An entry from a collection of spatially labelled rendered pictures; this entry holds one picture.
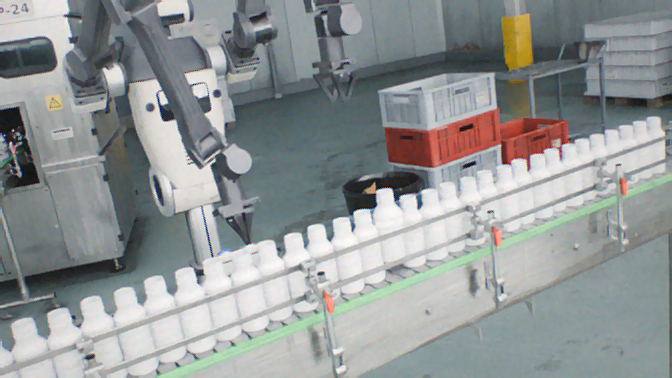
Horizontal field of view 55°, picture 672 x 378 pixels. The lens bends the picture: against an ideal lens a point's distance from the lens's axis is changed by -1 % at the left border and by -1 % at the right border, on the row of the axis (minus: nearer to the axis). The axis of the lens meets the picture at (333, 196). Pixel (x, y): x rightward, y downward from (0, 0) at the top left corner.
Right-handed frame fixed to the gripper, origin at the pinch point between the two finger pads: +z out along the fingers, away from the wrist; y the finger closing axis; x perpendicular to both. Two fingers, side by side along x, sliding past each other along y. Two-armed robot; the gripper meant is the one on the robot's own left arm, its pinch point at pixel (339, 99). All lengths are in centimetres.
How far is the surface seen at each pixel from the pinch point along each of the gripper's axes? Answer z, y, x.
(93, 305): 24, -17, 66
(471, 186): 25.1, -16.7, -22.8
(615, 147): 28, -16, -76
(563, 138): 84, 175, -264
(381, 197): 21.2, -16.0, 2.1
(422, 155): 65, 167, -141
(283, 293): 34.1, -17.6, 29.8
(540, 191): 32, -17, -45
